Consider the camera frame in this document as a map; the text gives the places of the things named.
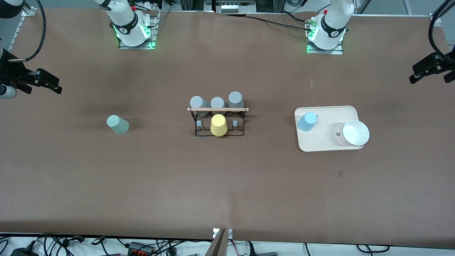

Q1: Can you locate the light blue plastic cup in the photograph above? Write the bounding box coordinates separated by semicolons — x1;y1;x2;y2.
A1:
298;112;318;132

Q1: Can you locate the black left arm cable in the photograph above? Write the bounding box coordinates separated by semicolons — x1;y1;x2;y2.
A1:
428;0;455;63

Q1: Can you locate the black power adapter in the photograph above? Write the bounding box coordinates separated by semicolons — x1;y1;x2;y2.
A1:
10;247;39;256

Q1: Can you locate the aluminium frame rail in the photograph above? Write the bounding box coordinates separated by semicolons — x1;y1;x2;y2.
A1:
7;6;37;52
429;0;455;27

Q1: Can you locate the black orange connector block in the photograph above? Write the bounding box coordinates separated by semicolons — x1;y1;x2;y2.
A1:
128;242;155;255

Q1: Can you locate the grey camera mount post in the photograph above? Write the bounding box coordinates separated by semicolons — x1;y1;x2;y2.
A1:
204;228;228;256

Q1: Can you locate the black wire cup rack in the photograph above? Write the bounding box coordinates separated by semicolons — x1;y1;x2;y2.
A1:
187;107;249;138

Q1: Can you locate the white bowl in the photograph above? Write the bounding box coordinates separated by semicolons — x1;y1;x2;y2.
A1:
340;120;370;147

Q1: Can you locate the yellow plastic cup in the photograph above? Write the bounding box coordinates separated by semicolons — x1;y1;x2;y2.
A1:
210;114;228;137

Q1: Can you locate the white power strip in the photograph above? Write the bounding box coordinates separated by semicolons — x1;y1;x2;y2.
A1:
216;0;257;14

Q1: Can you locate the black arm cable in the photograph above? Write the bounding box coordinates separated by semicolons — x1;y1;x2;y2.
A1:
428;0;455;63
7;0;47;63

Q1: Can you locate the beige plastic tray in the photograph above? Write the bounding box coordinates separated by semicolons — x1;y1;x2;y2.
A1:
294;106;364;152

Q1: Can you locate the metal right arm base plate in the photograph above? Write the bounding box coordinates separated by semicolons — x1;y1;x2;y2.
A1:
118;11;159;50

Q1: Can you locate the mint green plastic cup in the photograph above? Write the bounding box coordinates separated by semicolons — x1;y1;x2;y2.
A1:
107;115;130;135

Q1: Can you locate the grey plastic cup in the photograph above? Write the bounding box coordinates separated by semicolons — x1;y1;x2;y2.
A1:
227;91;245;113
190;96;210;116
210;97;226;115

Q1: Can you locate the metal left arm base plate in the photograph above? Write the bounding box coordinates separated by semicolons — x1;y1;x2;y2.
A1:
306;16;344;55

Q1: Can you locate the black table cable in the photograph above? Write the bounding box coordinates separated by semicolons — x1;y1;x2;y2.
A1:
280;11;310;23
245;14;313;32

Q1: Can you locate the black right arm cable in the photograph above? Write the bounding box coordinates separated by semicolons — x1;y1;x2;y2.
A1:
7;0;47;63

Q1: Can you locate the black floor cable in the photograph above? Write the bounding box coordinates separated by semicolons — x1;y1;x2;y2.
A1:
357;244;390;254

